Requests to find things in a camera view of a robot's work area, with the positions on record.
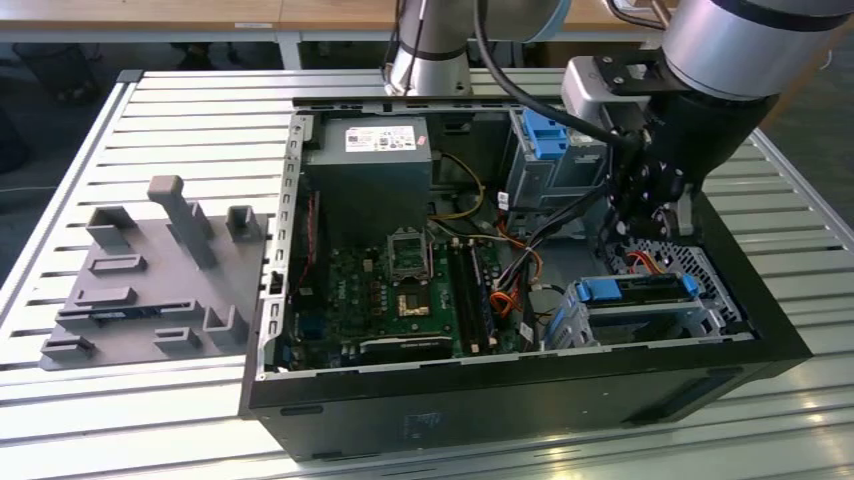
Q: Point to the hard disk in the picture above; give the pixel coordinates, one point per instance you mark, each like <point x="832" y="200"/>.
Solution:
<point x="601" y="291"/>

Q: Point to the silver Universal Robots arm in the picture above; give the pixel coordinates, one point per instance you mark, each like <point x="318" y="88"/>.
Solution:
<point x="434" y="50"/>

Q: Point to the silver disk bay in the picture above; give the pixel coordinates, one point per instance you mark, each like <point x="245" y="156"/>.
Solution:
<point x="668" y="320"/>

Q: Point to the black RAM slot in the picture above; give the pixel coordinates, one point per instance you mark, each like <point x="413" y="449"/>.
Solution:
<point x="464" y="295"/>
<point x="473" y="295"/>
<point x="490" y="270"/>
<point x="484" y="295"/>

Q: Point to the blue plastic drive carrier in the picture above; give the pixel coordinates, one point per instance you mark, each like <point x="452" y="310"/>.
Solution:
<point x="544" y="142"/>

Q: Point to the silver drive cage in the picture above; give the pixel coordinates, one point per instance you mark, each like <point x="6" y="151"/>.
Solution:
<point x="541" y="185"/>

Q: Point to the CPU socket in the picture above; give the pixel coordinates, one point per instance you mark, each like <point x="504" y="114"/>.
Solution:
<point x="409" y="255"/>

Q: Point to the grey power supply unit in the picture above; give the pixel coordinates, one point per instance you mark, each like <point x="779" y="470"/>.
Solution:
<point x="368" y="190"/>

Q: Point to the green Dell motherboard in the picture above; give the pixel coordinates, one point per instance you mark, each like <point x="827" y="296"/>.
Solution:
<point x="361" y="300"/>

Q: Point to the black graphics card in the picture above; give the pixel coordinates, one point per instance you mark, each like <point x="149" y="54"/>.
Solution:
<point x="408" y="347"/>

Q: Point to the black open PC case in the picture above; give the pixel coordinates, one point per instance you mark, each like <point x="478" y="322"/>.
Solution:
<point x="468" y="410"/>

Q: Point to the grey parts rack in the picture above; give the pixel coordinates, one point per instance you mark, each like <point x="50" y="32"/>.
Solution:
<point x="134" y="280"/>

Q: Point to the dark green RAM stick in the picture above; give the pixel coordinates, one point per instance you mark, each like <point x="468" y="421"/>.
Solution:
<point x="110" y="316"/>

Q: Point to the black bag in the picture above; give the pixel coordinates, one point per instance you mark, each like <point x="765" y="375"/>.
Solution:
<point x="61" y="70"/>

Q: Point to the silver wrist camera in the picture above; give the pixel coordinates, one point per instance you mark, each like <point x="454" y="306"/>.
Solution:
<point x="584" y="85"/>

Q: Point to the wooden desk white frame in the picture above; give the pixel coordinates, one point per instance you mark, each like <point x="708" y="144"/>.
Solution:
<point x="167" y="10"/>

